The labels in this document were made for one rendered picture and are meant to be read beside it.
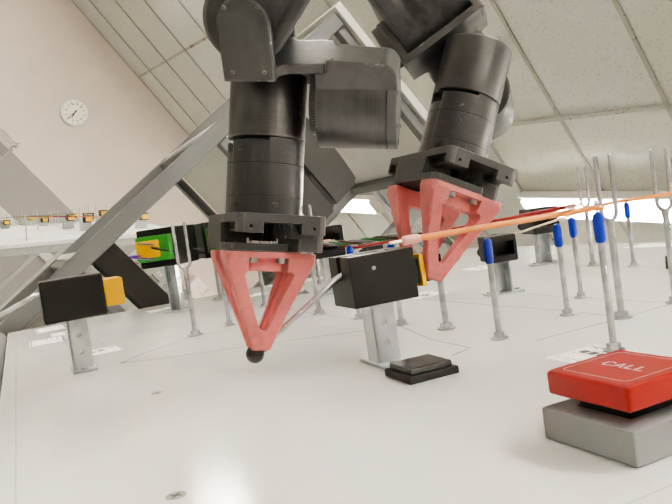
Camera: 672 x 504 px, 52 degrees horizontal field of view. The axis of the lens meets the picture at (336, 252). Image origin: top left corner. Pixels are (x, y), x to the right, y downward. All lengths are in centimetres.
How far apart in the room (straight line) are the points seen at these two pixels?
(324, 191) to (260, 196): 116
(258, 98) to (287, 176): 6
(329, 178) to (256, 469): 131
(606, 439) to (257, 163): 29
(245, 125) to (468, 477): 29
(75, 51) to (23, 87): 67
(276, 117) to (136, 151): 768
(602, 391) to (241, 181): 29
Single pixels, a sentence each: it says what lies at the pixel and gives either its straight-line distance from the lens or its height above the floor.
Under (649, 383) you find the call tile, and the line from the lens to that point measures 33.
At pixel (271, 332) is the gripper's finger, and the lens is 51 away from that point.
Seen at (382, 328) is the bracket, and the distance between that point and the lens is 55.
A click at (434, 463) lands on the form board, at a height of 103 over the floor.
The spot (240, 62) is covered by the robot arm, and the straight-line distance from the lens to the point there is 48.
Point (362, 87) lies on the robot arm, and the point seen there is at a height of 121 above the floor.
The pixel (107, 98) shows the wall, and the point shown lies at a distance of 815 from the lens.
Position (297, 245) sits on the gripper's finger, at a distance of 48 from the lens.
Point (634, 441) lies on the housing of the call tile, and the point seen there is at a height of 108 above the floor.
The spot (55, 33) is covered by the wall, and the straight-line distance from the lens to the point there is 817.
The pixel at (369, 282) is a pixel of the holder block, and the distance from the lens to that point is 53.
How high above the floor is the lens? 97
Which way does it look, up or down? 18 degrees up
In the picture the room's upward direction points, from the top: 42 degrees clockwise
